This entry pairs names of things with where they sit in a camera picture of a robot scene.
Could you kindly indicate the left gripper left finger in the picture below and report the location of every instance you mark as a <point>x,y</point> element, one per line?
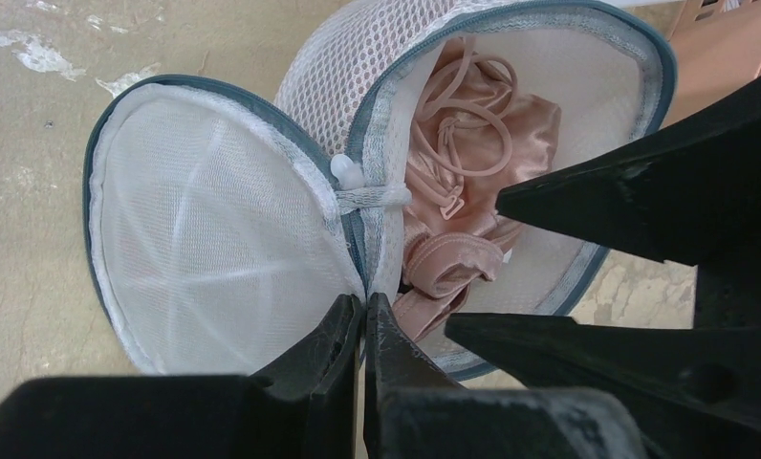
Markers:
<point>301,405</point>

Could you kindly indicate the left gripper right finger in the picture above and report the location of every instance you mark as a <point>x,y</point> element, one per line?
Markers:
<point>413,409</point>

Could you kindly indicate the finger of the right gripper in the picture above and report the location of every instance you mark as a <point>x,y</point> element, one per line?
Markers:
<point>688,193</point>
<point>694,393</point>

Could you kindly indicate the white mesh laundry bag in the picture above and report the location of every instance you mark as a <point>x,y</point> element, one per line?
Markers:
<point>220,227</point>

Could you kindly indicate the pink bra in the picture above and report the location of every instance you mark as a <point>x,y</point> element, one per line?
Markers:
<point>473,133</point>

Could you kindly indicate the orange plastic organizer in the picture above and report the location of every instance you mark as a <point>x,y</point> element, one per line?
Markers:
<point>718,49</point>

